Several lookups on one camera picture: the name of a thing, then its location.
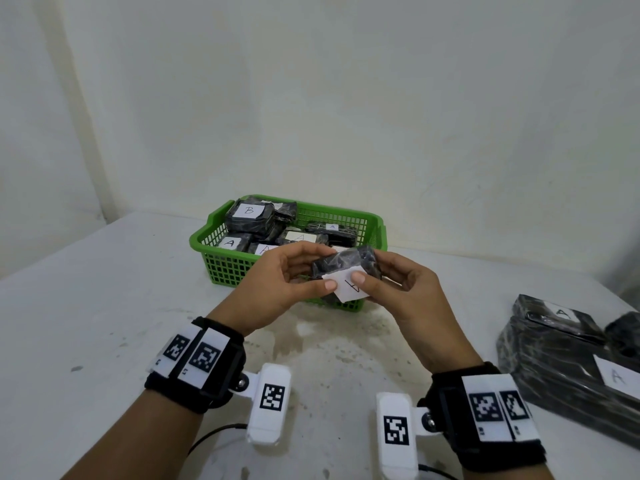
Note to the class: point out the person's right hand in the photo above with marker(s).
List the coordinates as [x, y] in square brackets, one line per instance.
[430, 319]

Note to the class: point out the person's left hand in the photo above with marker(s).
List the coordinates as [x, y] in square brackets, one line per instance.
[265, 294]

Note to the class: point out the small marbled packet labelled A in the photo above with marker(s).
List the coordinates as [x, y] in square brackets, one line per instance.
[265, 249]

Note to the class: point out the green plastic mesh basket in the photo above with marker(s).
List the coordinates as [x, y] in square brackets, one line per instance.
[220, 274]

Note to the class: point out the black packet labelled b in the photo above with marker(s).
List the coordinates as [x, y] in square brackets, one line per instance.
[435, 468]
[250, 225]

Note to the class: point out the small black packet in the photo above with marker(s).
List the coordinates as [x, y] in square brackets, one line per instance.
[335, 262]

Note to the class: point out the long black packet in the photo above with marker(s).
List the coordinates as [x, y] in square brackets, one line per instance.
[345, 237]

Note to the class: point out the black packet placed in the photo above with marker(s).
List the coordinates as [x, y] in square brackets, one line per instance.
[530, 307]

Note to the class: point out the long black box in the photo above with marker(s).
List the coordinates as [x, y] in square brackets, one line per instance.
[550, 364]

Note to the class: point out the person's left forearm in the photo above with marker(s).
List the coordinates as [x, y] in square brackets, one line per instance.
[140, 439]

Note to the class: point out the person's right forearm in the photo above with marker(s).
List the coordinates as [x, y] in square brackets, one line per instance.
[510, 473]

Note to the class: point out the black right wristband with markers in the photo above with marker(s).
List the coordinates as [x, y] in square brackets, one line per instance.
[445, 399]

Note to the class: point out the black wristband with markers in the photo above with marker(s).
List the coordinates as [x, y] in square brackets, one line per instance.
[445, 399]
[165, 389]

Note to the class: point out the black left wristband with markers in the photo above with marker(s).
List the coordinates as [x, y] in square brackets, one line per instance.
[165, 389]

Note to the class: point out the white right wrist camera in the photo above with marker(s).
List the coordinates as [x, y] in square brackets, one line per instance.
[390, 404]

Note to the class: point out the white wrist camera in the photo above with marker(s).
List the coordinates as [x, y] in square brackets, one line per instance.
[390, 404]
[260, 432]

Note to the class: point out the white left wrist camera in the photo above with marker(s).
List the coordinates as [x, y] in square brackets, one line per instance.
[260, 432]

